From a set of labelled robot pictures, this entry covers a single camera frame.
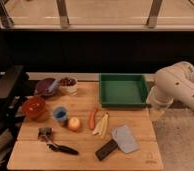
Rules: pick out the yellow apple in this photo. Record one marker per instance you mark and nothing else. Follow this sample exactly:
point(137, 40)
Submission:
point(74, 123)

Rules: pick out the wooden cutting board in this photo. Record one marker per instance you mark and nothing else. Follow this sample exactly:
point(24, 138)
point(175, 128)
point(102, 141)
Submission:
point(30, 154)

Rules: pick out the black equipment stand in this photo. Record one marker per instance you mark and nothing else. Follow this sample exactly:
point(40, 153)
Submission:
point(10, 83)

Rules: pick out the light blue towel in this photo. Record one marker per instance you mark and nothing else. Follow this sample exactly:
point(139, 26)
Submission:
point(125, 139)

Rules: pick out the black rectangular block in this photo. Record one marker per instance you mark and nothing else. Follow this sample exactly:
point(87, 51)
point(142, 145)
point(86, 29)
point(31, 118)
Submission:
point(106, 149)

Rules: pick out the blue cup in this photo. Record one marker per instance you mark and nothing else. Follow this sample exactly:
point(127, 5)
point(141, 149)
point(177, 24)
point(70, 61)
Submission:
point(60, 115)

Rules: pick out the purple bowl with spoon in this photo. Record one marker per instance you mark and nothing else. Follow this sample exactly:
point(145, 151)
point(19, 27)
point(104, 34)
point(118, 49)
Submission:
point(46, 87)

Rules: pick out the orange carrot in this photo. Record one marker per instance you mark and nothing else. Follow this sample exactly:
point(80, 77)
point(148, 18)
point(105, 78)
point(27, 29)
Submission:
point(92, 118)

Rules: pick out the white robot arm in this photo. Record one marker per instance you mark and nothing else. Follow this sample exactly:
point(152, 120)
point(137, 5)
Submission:
point(171, 83)

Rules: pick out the green plastic tray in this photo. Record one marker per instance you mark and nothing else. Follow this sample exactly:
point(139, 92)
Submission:
point(122, 90)

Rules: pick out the white bowl of red fruit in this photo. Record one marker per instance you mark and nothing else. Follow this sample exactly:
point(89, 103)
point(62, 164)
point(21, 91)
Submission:
point(68, 85)

